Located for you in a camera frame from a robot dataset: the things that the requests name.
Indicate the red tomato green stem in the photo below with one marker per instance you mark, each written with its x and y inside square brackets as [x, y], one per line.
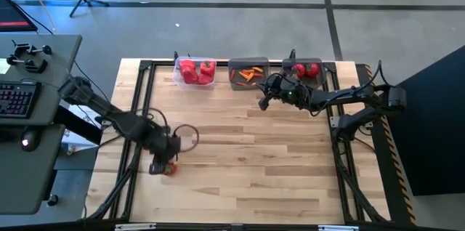
[312, 69]
[298, 70]
[170, 169]

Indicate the grey plastic bin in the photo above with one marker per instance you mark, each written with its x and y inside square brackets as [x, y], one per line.
[238, 64]
[319, 83]

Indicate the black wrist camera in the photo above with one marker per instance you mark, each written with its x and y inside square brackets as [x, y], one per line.
[276, 84]
[175, 145]

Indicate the yellow chili pepper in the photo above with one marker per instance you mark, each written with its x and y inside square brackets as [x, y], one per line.
[257, 69]

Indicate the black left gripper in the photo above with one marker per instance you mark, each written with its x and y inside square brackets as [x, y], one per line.
[160, 147]

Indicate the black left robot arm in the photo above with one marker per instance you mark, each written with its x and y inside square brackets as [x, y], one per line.
[120, 122]

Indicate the dark laptop screen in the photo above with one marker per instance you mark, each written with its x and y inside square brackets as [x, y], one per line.
[14, 13]

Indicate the black backlit keyboard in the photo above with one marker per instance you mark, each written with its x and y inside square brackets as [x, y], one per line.
[16, 98]

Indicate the yellow black hazard strip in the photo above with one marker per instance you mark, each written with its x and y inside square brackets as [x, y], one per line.
[396, 173]

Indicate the black computer mouse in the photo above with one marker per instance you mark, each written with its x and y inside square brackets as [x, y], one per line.
[29, 140]

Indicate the silver metal bracket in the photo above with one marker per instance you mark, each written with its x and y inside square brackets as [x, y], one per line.
[134, 227]
[338, 228]

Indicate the red bell pepper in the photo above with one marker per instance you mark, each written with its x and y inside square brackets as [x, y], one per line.
[187, 64]
[189, 76]
[204, 79]
[207, 67]

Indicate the black round knob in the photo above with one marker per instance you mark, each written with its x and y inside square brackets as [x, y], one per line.
[52, 200]

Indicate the red chili pepper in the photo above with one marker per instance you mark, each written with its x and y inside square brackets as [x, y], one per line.
[233, 74]
[258, 75]
[241, 84]

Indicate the white paper note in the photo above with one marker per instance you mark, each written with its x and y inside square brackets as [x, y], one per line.
[4, 67]

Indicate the white sheet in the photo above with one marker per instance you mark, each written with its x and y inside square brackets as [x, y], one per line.
[78, 134]

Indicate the grey side desk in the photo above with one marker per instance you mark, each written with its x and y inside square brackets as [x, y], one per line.
[47, 78]

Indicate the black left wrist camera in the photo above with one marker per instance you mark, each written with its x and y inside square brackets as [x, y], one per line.
[175, 145]

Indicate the dark floor mat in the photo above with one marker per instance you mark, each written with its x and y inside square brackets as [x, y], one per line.
[428, 133]

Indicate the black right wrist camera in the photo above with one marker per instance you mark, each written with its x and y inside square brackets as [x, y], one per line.
[276, 84]

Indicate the black aluminium table frame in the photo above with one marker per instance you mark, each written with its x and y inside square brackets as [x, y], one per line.
[145, 65]

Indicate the grey low desk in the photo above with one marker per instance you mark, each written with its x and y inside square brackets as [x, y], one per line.
[25, 180]

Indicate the black clamp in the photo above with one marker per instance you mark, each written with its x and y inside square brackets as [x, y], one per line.
[27, 64]
[31, 48]

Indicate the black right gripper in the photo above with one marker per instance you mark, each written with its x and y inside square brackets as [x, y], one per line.
[292, 94]

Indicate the clear plastic bin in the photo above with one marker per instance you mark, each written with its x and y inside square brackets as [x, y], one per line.
[178, 80]

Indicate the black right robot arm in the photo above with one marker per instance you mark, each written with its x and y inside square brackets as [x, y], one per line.
[363, 96]

